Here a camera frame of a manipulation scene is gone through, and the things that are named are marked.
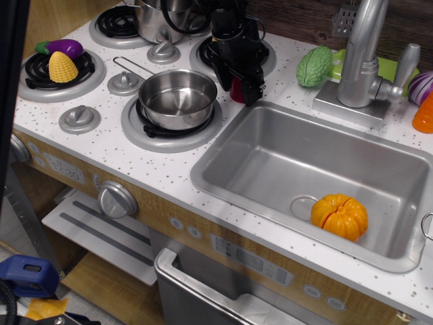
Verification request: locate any small steel saucepan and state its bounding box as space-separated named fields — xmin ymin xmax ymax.
xmin=112 ymin=56 xmax=219 ymax=131

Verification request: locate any back right stove burner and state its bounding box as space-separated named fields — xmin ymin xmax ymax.
xmin=189 ymin=36 xmax=277 ymax=83

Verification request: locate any white oven shelf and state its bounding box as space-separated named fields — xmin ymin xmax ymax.
xmin=42 ymin=191 xmax=156 ymax=286

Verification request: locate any green toy cabbage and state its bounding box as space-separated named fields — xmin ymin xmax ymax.
xmin=296 ymin=45 xmax=332 ymax=87

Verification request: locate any stove burner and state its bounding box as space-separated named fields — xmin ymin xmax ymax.
xmin=89 ymin=5 xmax=151 ymax=49
xmin=18 ymin=51 xmax=106 ymax=103
xmin=189 ymin=36 xmax=277 ymax=83
xmin=120 ymin=96 xmax=223 ymax=153

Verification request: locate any front right stove burner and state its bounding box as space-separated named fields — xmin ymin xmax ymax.
xmin=120 ymin=96 xmax=223 ymax=153

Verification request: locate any silver oven dial left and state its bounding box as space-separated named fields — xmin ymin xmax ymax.
xmin=10 ymin=134 xmax=31 ymax=163

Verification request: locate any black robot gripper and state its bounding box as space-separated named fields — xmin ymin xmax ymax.
xmin=206 ymin=1 xmax=265 ymax=106

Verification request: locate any grey dishwasher door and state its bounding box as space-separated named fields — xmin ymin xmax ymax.
xmin=154 ymin=248 xmax=328 ymax=324

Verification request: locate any purple toy eggplant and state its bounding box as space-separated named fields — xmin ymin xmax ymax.
xmin=35 ymin=39 xmax=85 ymax=61

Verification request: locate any yellow cloth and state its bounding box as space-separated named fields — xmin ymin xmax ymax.
xmin=25 ymin=297 xmax=69 ymax=321

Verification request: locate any silver oven dial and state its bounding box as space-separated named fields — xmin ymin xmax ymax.
xmin=97 ymin=180 xmax=139 ymax=219
xmin=10 ymin=134 xmax=31 ymax=163

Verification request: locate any back left stove burner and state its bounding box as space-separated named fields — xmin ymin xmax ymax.
xmin=89 ymin=5 xmax=151 ymax=49

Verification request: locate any purple toy onion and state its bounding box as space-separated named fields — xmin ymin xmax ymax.
xmin=408 ymin=71 xmax=432 ymax=106

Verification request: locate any silver wire handle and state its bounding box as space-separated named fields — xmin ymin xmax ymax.
xmin=421 ymin=213 xmax=433 ymax=241

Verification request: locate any black cable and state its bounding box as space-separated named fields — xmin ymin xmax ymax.
xmin=0 ymin=278 xmax=18 ymax=325

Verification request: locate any orange toy carrot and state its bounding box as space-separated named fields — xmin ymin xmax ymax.
xmin=412 ymin=92 xmax=433 ymax=133

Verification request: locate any lime green cutting board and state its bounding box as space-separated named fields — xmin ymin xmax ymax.
xmin=329 ymin=48 xmax=420 ymax=97

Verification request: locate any yellow toy corn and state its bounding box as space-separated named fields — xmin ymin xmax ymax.
xmin=49 ymin=51 xmax=78 ymax=83

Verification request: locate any silver stove knob front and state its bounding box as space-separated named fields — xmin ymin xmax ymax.
xmin=59 ymin=105 xmax=101 ymax=134

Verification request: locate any silver grater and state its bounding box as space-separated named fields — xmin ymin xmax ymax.
xmin=332 ymin=1 xmax=358 ymax=38

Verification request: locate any tall steel pot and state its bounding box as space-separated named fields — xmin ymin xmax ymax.
xmin=127 ymin=0 xmax=192 ymax=43

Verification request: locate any silver toy faucet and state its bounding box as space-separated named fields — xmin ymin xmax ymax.
xmin=313 ymin=1 xmax=421 ymax=130

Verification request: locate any silver stove knob middle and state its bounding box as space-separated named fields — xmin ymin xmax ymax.
xmin=107 ymin=71 xmax=142 ymax=96

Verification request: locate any grey sink basin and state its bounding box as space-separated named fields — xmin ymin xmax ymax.
xmin=191 ymin=102 xmax=432 ymax=273

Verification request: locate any silver stove knob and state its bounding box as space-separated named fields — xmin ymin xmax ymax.
xmin=59 ymin=105 xmax=101 ymax=134
xmin=107 ymin=71 xmax=142 ymax=96
xmin=147 ymin=41 xmax=181 ymax=65

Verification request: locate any silver stove knob back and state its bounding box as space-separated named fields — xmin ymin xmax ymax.
xmin=147 ymin=41 xmax=181 ymax=65

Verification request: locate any red toy sweet potato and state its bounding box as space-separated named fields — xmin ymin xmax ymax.
xmin=230 ymin=76 xmax=245 ymax=104

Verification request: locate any front left stove burner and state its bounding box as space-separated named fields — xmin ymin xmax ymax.
xmin=18 ymin=51 xmax=106 ymax=103

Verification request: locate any grey oven door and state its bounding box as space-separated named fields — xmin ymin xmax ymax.
xmin=1 ymin=165 xmax=62 ymax=272

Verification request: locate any silver oven dial centre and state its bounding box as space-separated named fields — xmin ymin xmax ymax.
xmin=97 ymin=180 xmax=139 ymax=219

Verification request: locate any blue clamp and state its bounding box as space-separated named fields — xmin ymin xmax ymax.
xmin=1 ymin=255 xmax=60 ymax=298

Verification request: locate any orange toy pumpkin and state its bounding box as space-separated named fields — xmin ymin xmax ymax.
xmin=311 ymin=194 xmax=369 ymax=242

